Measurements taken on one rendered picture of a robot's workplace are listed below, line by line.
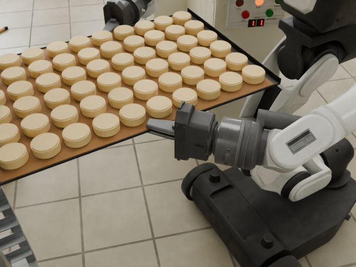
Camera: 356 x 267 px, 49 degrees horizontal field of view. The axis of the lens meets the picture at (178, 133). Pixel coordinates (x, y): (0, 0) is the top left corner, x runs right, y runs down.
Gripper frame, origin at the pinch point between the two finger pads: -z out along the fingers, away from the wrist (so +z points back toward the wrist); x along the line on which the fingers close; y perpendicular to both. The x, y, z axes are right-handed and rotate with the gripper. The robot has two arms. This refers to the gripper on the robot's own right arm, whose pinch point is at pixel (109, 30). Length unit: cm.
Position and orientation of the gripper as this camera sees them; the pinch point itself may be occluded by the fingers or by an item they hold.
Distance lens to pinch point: 107.5
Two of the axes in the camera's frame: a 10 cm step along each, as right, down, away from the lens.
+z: 2.7, -6.5, 7.1
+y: 9.6, 1.9, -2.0
